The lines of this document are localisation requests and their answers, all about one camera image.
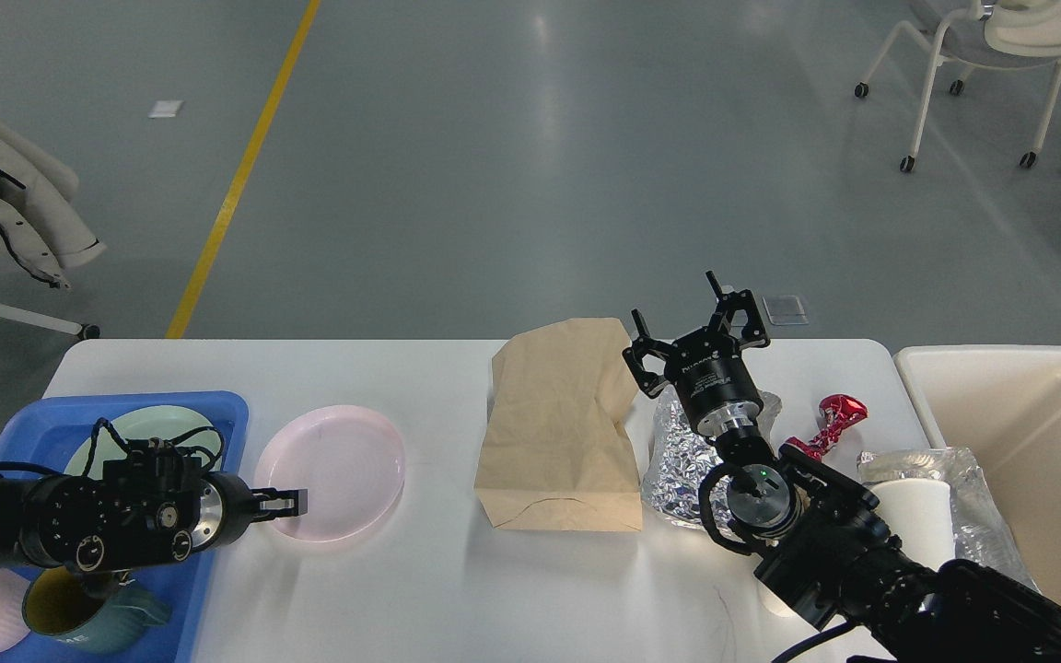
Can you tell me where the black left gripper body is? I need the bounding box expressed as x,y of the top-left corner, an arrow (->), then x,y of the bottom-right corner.
191,471 -> 257,554

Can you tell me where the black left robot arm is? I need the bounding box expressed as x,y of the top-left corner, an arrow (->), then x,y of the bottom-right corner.
0,418 -> 308,576

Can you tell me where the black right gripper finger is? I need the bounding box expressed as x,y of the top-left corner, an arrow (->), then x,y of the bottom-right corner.
623,311 -> 679,400
705,271 -> 771,352

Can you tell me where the brown paper bag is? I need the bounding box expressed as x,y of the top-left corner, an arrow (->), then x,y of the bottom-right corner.
474,318 -> 643,533

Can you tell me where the blue plastic tray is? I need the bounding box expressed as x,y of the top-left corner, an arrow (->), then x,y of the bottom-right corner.
0,391 -> 249,662

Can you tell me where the white chair on wheels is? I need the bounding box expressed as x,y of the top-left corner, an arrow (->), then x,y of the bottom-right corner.
854,1 -> 1061,173

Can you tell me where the crushed red can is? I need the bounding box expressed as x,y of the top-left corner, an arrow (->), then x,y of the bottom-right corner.
785,392 -> 869,460

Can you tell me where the crumpled silver foil bag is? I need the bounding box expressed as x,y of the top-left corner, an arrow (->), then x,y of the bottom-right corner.
641,385 -> 782,531

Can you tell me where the beige plastic bin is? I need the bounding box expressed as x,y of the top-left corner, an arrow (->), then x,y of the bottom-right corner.
895,345 -> 1061,605

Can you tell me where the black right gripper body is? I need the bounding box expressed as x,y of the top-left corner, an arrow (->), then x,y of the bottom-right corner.
666,329 -> 764,434

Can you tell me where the white paper cup upright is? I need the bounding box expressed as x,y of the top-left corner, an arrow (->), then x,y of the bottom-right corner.
870,478 -> 956,571

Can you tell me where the grey floor socket cover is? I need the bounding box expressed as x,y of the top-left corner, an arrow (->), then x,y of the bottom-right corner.
762,295 -> 810,326

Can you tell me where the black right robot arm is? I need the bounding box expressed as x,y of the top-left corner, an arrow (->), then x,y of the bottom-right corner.
623,273 -> 1061,662

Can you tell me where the clear plastic bag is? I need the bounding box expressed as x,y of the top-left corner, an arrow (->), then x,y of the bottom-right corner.
857,448 -> 1037,590

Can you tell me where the white floor plate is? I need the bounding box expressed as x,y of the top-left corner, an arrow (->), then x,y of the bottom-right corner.
147,99 -> 184,119

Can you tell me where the white paper cup tipped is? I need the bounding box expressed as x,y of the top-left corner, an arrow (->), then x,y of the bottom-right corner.
755,583 -> 797,618

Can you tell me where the pink plate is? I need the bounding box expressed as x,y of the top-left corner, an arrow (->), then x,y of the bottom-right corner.
254,404 -> 405,547

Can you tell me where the dark teal mug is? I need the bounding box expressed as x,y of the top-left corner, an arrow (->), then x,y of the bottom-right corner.
21,568 -> 172,655

